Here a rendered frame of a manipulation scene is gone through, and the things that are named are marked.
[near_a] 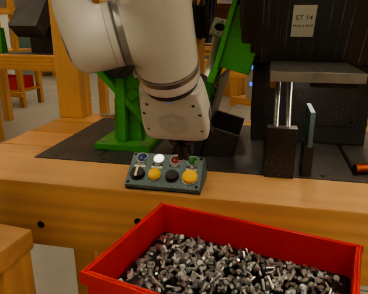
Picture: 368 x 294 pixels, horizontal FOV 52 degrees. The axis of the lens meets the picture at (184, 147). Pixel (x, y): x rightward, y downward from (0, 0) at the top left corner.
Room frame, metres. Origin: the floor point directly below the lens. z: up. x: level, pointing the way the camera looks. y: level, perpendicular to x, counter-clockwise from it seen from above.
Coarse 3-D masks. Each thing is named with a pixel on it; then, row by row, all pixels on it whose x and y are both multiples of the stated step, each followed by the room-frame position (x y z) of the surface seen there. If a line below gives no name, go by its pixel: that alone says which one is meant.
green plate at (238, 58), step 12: (228, 24) 0.87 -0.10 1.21; (228, 36) 0.88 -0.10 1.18; (240, 36) 0.87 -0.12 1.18; (228, 48) 0.88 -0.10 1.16; (240, 48) 0.87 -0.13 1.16; (216, 60) 0.87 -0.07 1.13; (228, 60) 0.88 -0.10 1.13; (240, 60) 0.87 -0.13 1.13; (252, 60) 0.87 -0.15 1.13; (240, 72) 0.87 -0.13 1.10
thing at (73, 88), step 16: (48, 0) 1.37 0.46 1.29; (192, 0) 1.27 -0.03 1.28; (64, 48) 1.36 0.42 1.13; (64, 64) 1.36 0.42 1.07; (64, 80) 1.36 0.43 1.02; (80, 80) 1.36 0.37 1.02; (64, 96) 1.36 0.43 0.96; (80, 96) 1.35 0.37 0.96; (64, 112) 1.37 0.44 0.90; (80, 112) 1.35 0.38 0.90
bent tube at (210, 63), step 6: (216, 18) 0.98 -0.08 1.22; (216, 24) 0.97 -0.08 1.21; (222, 24) 0.97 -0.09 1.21; (210, 30) 0.95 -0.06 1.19; (216, 30) 0.95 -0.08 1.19; (222, 30) 0.99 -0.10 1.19; (216, 36) 0.95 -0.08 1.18; (216, 42) 0.98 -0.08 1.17; (210, 48) 1.02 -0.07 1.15; (216, 48) 1.00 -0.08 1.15; (210, 54) 1.02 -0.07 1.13; (216, 54) 1.01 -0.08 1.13; (210, 60) 1.02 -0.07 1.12; (210, 66) 1.02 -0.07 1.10; (204, 72) 1.03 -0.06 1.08
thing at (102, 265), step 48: (144, 240) 0.52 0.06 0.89; (192, 240) 0.53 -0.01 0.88; (240, 240) 0.52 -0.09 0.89; (288, 240) 0.49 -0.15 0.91; (336, 240) 0.47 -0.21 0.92; (96, 288) 0.38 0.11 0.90; (144, 288) 0.36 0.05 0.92; (192, 288) 0.41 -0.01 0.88; (240, 288) 0.41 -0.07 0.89; (288, 288) 0.42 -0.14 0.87; (336, 288) 0.42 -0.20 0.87
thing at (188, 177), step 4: (184, 172) 0.68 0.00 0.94; (188, 172) 0.67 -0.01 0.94; (192, 172) 0.67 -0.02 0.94; (184, 176) 0.67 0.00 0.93; (188, 176) 0.66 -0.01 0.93; (192, 176) 0.66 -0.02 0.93; (196, 176) 0.67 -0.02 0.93; (184, 180) 0.66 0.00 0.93; (188, 180) 0.66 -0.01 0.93; (192, 180) 0.66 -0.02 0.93
